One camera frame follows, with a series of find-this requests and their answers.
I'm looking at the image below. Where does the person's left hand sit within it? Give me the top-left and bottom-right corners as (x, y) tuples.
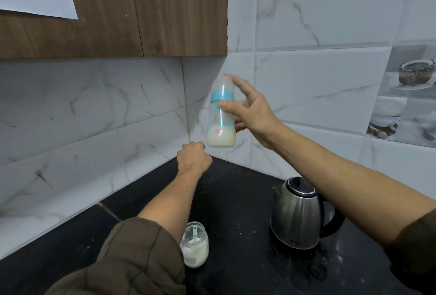
(176, 141), (213, 178)

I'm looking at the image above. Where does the person's right hand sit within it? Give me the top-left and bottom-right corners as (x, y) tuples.
(219, 73), (287, 151)

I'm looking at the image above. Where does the baby bottle with blue ring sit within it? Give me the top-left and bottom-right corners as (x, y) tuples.
(206, 75), (237, 148)

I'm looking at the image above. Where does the person's left forearm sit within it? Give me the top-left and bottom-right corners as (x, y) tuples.
(137, 168), (209, 246)

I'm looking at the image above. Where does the person's right forearm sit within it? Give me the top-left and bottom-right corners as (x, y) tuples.
(271, 123), (436, 248)

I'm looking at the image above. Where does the glass jar of white powder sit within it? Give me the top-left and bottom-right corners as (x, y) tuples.
(180, 222), (209, 269)

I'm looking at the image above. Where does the stainless steel electric kettle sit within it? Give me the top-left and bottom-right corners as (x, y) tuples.
(270, 176), (346, 250)

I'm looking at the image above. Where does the olive green left sleeve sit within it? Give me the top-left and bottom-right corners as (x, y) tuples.
(44, 217), (187, 295)

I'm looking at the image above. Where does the olive green sleeve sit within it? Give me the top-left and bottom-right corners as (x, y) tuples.
(383, 208), (436, 295)
(44, 217), (187, 295)

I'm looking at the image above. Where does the olive green right sleeve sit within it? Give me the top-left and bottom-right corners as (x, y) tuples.
(383, 208), (436, 295)

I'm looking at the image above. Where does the brown wooden wall cabinet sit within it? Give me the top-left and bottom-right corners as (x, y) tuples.
(0, 0), (228, 59)

